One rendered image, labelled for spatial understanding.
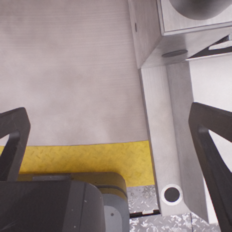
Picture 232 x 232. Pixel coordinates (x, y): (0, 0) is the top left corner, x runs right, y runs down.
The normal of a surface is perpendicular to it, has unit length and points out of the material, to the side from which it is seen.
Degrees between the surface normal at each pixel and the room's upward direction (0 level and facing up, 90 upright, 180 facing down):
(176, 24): 0
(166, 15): 0
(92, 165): 0
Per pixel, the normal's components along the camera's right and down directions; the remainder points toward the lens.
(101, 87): 0.00, 0.07
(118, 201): 0.35, -0.50
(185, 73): -0.94, 0.17
